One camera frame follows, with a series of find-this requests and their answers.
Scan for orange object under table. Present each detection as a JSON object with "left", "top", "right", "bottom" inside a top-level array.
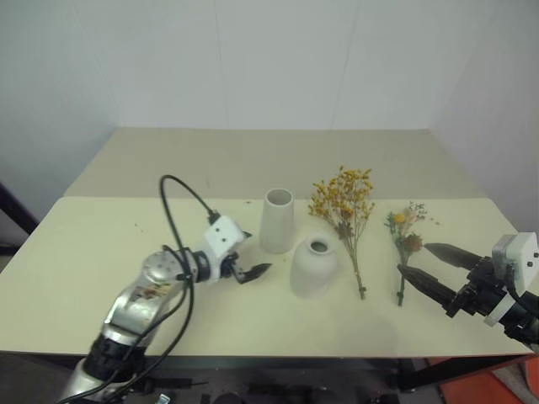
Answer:
[{"left": 437, "top": 356, "right": 539, "bottom": 404}]

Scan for round narrow-necked white vase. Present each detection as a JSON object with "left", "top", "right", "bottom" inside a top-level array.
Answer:
[{"left": 288, "top": 235, "right": 339, "bottom": 299}]

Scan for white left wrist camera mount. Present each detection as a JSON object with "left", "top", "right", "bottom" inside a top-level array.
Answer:
[{"left": 197, "top": 215, "right": 248, "bottom": 281}]

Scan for yellow dried flower bunch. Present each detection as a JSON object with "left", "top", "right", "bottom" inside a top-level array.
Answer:
[{"left": 307, "top": 165, "right": 376, "bottom": 300}]

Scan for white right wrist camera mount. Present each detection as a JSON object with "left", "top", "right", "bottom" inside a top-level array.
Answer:
[{"left": 483, "top": 231, "right": 539, "bottom": 327}]

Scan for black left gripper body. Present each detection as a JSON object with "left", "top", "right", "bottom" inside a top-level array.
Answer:
[{"left": 216, "top": 252, "right": 242, "bottom": 282}]

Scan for tall tapered white vase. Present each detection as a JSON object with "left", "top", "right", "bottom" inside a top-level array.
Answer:
[{"left": 259, "top": 188, "right": 295, "bottom": 254}]

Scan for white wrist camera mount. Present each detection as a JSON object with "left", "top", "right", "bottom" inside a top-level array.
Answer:
[
  {"left": 197, "top": 215, "right": 248, "bottom": 281},
  {"left": 483, "top": 231, "right": 539, "bottom": 327}
]

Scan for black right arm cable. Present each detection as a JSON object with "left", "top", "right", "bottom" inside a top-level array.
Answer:
[{"left": 507, "top": 284, "right": 539, "bottom": 315}]

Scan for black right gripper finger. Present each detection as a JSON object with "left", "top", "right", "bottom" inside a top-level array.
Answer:
[
  {"left": 424, "top": 242, "right": 482, "bottom": 271},
  {"left": 397, "top": 263, "right": 459, "bottom": 311}
]

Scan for small mixed flower bouquet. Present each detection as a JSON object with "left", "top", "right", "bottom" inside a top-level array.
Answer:
[{"left": 383, "top": 200, "right": 442, "bottom": 307}]

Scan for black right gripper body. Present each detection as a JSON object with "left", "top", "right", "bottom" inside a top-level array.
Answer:
[{"left": 444, "top": 256, "right": 513, "bottom": 319}]

